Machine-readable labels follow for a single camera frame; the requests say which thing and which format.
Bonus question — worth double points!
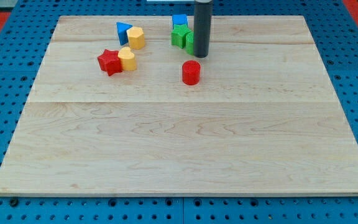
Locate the green star block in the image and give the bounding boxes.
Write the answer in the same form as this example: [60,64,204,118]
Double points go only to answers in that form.
[171,24,192,49]

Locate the red star block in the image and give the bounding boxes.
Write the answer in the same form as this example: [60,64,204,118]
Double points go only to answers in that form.
[98,49,122,76]

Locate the red cylinder block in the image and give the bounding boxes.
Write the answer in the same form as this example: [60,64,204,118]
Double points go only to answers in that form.
[182,60,201,85]

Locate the yellow heart block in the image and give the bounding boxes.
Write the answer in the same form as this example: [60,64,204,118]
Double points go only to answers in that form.
[117,47,137,71]

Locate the green cylinder block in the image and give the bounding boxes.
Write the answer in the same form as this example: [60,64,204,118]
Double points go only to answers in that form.
[185,32,194,55]

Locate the light wooden board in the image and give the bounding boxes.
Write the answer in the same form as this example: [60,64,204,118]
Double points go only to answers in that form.
[0,16,358,197]

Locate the yellow hexagon block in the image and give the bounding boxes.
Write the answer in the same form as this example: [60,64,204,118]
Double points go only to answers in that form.
[126,26,145,50]

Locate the blue cube block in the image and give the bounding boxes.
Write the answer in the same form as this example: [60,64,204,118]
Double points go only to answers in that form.
[172,14,188,29]

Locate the blue triangle block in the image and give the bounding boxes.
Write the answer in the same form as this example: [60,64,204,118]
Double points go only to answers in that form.
[116,22,132,45]

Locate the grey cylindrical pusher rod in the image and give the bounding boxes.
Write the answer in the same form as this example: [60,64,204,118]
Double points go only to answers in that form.
[193,0,213,58]

